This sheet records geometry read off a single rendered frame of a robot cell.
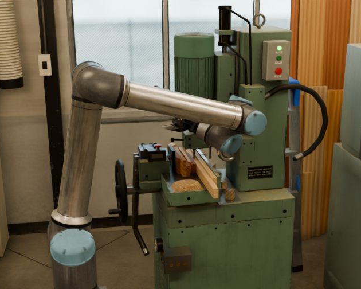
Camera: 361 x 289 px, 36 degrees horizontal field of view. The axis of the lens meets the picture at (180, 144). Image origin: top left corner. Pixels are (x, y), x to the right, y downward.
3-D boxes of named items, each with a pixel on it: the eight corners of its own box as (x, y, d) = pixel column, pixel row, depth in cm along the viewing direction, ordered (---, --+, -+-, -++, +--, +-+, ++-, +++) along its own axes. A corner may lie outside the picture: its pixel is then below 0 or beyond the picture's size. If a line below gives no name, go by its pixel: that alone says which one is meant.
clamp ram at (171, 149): (156, 164, 259) (155, 145, 257) (171, 163, 261) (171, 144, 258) (159, 171, 251) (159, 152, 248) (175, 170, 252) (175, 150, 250)
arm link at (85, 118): (47, 268, 201) (73, 62, 182) (43, 245, 217) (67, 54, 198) (89, 268, 206) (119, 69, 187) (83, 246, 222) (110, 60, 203)
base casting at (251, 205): (152, 190, 280) (151, 173, 278) (261, 181, 291) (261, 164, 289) (168, 229, 238) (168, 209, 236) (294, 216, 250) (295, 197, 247)
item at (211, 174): (181, 146, 287) (181, 137, 285) (185, 146, 287) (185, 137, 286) (212, 189, 231) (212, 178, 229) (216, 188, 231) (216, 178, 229)
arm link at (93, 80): (85, 68, 172) (274, 112, 196) (80, 62, 184) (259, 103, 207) (77, 104, 175) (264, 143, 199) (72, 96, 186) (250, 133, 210)
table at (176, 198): (130, 161, 284) (129, 149, 282) (188, 157, 289) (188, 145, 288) (148, 209, 227) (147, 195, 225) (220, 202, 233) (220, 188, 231)
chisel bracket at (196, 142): (181, 148, 257) (181, 130, 254) (211, 146, 259) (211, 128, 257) (185, 153, 250) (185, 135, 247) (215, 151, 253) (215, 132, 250)
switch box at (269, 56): (261, 78, 239) (262, 40, 235) (283, 77, 241) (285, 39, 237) (266, 81, 234) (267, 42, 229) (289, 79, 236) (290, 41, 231)
